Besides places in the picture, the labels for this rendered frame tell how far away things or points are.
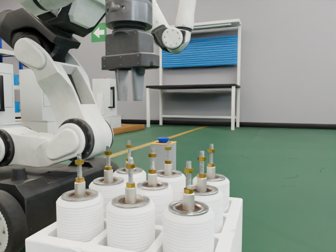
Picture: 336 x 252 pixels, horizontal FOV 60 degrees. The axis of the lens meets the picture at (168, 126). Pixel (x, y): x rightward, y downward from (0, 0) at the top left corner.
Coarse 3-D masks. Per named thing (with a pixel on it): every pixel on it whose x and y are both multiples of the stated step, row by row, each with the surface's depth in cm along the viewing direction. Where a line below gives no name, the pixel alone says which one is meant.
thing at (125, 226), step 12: (108, 204) 57; (108, 216) 55; (120, 216) 53; (132, 216) 53; (144, 216) 54; (108, 228) 55; (120, 228) 54; (132, 228) 54; (144, 228) 54; (108, 240) 56; (120, 240) 54; (132, 240) 54; (144, 240) 55
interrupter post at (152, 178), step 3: (150, 174) 68; (153, 174) 68; (156, 174) 68; (150, 177) 68; (153, 177) 68; (156, 177) 68; (150, 180) 68; (153, 180) 68; (156, 180) 68; (150, 183) 68; (153, 183) 68; (156, 183) 68; (150, 186) 68; (153, 186) 68
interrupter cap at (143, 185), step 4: (144, 180) 72; (160, 180) 72; (136, 184) 69; (140, 184) 69; (144, 184) 69; (160, 184) 69; (164, 184) 69; (140, 188) 66; (144, 188) 66; (148, 188) 65; (152, 188) 65; (156, 188) 65; (160, 188) 66; (164, 188) 67
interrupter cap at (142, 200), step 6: (114, 198) 59; (120, 198) 59; (138, 198) 59; (144, 198) 59; (114, 204) 55; (120, 204) 55; (126, 204) 55; (132, 204) 55; (138, 204) 55; (144, 204) 56
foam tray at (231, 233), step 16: (240, 208) 75; (224, 224) 64; (240, 224) 77; (32, 240) 57; (48, 240) 56; (64, 240) 56; (96, 240) 56; (160, 240) 56; (224, 240) 56; (240, 240) 78
